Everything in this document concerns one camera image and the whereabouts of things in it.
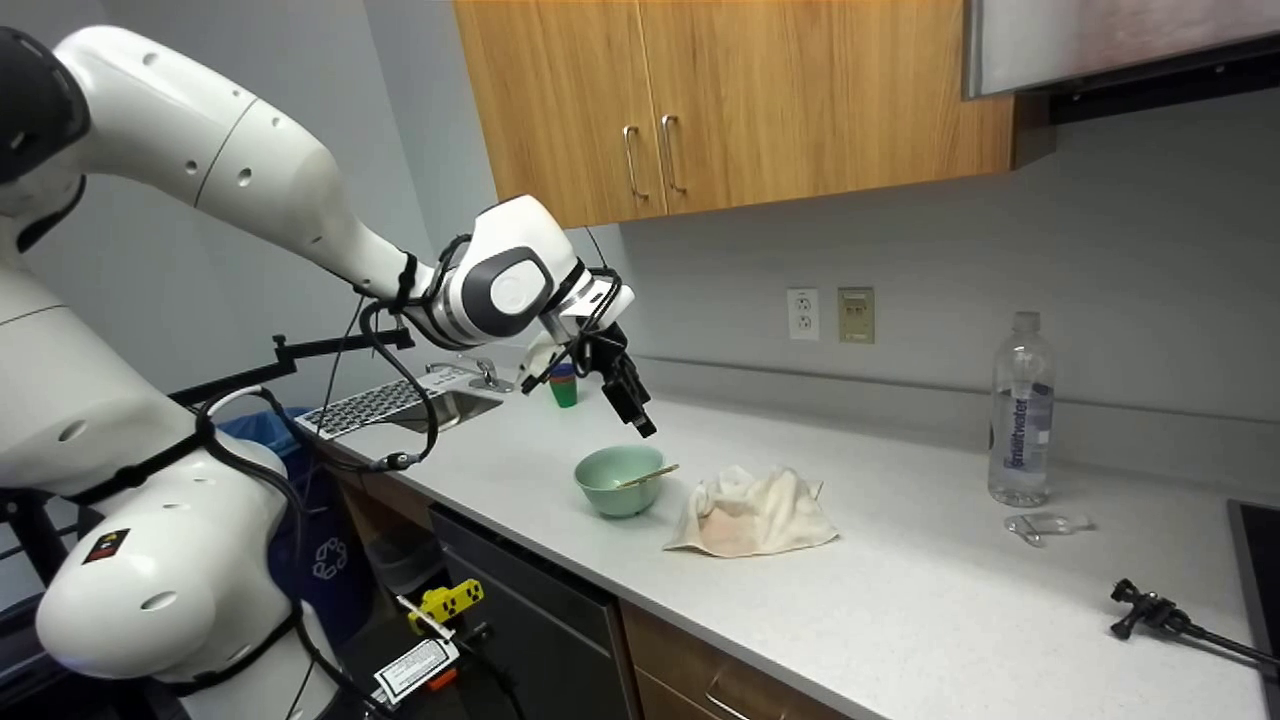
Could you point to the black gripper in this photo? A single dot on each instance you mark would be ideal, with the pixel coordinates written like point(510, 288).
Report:
point(605, 355)

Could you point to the mint green bowl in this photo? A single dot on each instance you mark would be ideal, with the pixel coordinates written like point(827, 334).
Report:
point(603, 481)

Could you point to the small green cup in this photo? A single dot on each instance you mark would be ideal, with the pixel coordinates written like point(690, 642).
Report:
point(566, 391)

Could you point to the steel kitchen sink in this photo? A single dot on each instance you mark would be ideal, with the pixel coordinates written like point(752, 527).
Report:
point(393, 404)

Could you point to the cream crumpled cloth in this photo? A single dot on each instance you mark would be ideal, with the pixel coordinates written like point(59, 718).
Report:
point(747, 514)

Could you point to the yellow handheld tool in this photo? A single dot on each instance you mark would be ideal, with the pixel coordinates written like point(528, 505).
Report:
point(446, 602)

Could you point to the wooden upper cabinet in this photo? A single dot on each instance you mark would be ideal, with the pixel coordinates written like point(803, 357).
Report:
point(641, 110)

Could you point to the clear plastic water bottle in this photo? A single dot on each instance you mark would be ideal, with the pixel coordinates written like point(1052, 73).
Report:
point(1021, 416)

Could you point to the crumpled clear plastic wrapper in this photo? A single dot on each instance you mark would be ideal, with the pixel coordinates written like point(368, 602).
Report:
point(1042, 527)

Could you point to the steel range hood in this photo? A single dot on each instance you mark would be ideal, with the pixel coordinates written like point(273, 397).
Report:
point(1100, 59)

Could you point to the black clamp tool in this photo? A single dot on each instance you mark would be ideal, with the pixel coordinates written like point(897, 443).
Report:
point(1160, 617)

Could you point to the black induction cooktop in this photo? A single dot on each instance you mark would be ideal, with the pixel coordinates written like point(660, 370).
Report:
point(1256, 554)

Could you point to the white wall power outlet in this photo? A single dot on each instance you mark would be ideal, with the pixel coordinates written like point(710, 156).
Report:
point(803, 312)

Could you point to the beige wall switch plate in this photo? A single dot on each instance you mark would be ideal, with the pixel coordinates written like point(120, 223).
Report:
point(856, 312)

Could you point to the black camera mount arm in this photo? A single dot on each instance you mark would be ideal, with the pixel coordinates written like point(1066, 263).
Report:
point(285, 360)

